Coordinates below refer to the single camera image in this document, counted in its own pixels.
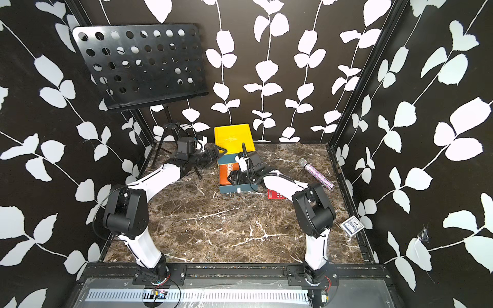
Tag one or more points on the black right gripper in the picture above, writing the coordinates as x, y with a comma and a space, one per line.
235, 174

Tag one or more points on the yellow teal drawer cabinet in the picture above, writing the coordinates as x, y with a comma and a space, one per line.
232, 137

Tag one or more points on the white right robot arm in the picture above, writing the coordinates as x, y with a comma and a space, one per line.
314, 213

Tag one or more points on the red postcard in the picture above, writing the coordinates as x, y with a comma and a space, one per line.
273, 195

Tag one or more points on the playing card on table edge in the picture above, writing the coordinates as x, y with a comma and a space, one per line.
352, 226

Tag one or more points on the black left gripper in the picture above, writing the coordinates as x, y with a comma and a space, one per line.
212, 160

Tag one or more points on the purple rhinestone microphone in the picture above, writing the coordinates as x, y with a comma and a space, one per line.
304, 164

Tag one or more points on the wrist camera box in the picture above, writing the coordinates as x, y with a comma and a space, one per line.
255, 163
186, 146

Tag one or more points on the black perforated music stand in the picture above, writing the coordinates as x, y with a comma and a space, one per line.
137, 66

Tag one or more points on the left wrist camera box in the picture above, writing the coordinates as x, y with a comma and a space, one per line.
186, 146

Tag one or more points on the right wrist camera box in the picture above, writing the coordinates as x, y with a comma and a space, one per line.
255, 163

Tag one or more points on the orange postcard with white pattern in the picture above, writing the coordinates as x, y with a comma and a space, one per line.
224, 172

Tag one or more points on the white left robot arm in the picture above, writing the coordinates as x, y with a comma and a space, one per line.
127, 215

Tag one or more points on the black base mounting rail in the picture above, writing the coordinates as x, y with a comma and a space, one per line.
296, 274

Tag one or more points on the white slotted cable duct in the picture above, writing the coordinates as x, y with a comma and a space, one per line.
197, 295

